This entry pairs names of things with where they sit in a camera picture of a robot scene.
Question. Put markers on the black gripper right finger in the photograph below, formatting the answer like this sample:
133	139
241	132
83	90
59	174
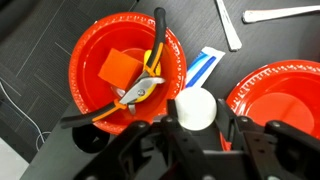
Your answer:
253	133

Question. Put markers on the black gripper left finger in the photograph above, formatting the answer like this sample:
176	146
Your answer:
126	146

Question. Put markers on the small white round object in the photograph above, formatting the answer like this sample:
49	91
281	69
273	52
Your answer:
196	108

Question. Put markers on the red plastic bowl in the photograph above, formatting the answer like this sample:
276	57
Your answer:
283	96
90	66

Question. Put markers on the orange cube block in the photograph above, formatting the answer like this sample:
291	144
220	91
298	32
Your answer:
120	68

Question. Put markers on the blue white packet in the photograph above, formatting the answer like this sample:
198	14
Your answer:
203	66

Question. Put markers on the silver metal fork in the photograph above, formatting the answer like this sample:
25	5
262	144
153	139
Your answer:
280	13

